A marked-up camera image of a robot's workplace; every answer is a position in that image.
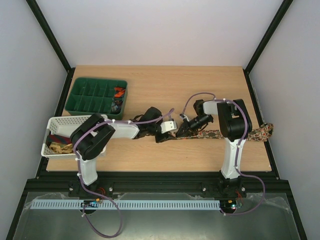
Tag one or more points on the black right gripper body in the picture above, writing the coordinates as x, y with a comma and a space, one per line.
188, 125

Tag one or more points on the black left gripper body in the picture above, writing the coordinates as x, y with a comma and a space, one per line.
158, 138

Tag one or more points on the paisley patterned necktie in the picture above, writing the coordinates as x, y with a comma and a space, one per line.
261, 134

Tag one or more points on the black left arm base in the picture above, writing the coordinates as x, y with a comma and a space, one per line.
99, 186

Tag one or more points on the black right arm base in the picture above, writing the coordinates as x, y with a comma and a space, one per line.
220, 187

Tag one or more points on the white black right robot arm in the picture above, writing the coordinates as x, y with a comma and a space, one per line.
234, 125

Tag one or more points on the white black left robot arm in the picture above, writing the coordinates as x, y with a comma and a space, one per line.
143, 125

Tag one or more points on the dark blue rolled tie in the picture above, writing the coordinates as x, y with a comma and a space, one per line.
116, 106

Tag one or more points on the orange rolled tie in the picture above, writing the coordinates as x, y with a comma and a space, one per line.
119, 92

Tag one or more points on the green compartment organizer tray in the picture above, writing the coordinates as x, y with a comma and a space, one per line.
91, 95

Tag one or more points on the white perforated plastic basket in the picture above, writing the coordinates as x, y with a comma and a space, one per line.
57, 130

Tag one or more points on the tan patterned tie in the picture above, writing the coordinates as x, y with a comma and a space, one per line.
61, 149

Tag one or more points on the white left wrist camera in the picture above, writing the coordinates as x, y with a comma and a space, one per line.
168, 126

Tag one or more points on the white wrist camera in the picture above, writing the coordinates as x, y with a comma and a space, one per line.
184, 118
168, 126

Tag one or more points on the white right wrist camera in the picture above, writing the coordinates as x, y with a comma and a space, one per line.
184, 118

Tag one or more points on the black aluminium frame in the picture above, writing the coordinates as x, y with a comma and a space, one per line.
157, 182

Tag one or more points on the light blue slotted cable duct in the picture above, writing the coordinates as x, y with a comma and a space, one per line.
72, 204

